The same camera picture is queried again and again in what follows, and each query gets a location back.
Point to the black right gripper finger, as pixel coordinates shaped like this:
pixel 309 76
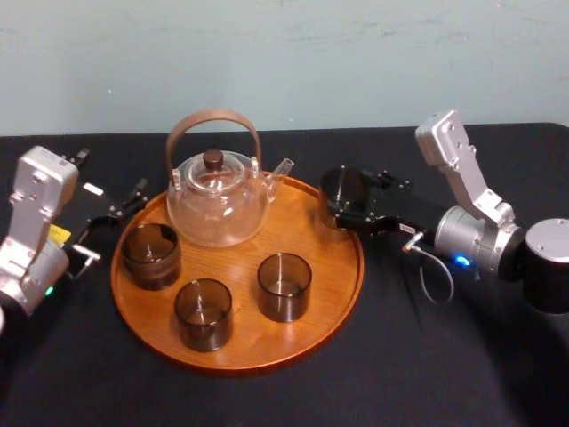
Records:
pixel 364 221
pixel 386 178

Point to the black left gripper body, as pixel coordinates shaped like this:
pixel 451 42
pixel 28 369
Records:
pixel 86 202

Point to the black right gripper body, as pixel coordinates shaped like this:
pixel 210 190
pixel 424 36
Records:
pixel 409 209

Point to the smoky glass cup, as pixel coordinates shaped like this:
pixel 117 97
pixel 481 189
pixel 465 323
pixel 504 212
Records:
pixel 204 331
pixel 284 304
pixel 151 272
pixel 344 189

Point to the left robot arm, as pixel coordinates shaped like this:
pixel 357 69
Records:
pixel 26 249

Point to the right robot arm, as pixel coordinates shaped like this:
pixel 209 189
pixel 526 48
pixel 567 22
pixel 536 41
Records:
pixel 462 231

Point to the round wooden tray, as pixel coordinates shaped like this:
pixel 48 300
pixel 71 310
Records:
pixel 249 338

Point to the glass lid with brown knob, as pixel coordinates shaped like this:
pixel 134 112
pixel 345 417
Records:
pixel 212 159

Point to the black table cloth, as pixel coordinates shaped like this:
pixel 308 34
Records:
pixel 400 378

